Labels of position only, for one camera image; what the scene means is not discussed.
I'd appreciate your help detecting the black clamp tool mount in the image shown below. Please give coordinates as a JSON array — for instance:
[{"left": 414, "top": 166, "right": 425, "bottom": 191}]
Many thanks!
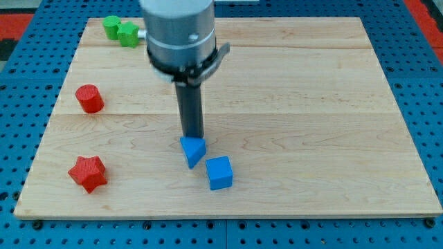
[{"left": 147, "top": 43, "right": 230, "bottom": 86}]

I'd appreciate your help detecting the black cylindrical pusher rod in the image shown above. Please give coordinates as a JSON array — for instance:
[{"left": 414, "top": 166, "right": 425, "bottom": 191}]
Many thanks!
[{"left": 174, "top": 82, "right": 204, "bottom": 138}]

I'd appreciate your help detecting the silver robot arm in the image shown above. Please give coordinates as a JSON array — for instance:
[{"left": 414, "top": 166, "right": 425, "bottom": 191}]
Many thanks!
[{"left": 139, "top": 0, "right": 230, "bottom": 138}]

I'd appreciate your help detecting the blue triangle block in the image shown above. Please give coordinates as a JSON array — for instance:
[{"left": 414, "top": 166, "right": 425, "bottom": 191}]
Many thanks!
[{"left": 180, "top": 137, "right": 206, "bottom": 169}]

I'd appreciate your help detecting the green star block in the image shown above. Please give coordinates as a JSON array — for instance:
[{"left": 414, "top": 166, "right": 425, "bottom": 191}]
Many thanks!
[{"left": 117, "top": 21, "right": 139, "bottom": 48}]

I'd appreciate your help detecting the blue cube block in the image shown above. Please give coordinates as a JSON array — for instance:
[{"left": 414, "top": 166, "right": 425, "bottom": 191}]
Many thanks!
[{"left": 206, "top": 156, "right": 233, "bottom": 190}]

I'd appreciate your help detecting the green cylinder block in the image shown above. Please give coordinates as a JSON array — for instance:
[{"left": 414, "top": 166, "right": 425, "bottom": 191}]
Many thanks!
[{"left": 102, "top": 15, "right": 121, "bottom": 40}]

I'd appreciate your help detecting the red cylinder block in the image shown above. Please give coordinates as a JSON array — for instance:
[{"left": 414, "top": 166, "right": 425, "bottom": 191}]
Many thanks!
[{"left": 75, "top": 84, "right": 105, "bottom": 113}]

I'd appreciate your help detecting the wooden board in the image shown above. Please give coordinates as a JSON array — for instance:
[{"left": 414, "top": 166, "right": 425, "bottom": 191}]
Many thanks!
[{"left": 14, "top": 17, "right": 442, "bottom": 220}]

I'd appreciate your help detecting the red star block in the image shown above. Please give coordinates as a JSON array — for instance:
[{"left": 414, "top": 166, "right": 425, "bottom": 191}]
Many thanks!
[{"left": 68, "top": 156, "right": 107, "bottom": 194}]

